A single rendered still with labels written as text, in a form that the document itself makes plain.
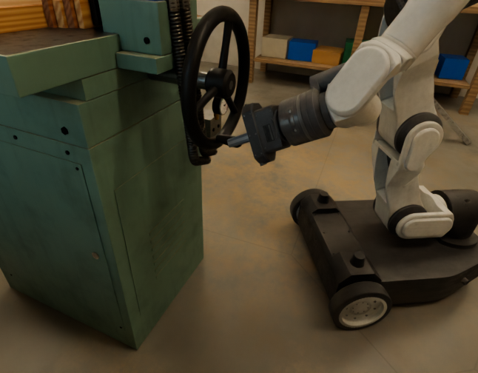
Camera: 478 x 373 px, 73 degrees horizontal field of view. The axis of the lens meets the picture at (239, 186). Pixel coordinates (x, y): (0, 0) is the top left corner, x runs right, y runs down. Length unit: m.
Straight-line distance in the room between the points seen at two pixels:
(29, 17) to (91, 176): 0.32
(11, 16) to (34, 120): 0.19
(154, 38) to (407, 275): 1.06
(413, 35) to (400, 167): 0.59
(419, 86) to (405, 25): 0.49
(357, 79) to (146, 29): 0.39
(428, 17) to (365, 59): 0.10
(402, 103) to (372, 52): 0.52
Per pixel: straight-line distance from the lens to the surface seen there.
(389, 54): 0.55
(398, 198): 1.24
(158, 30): 0.67
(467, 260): 1.47
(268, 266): 1.38
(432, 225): 1.33
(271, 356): 1.16
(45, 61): 0.62
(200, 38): 0.61
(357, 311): 1.23
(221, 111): 1.03
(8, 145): 0.90
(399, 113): 1.06
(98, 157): 0.72
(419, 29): 0.58
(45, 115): 0.74
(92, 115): 0.69
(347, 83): 0.55
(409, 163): 1.10
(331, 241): 1.26
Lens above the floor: 1.01
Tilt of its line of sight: 34 degrees down
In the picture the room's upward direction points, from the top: 3 degrees clockwise
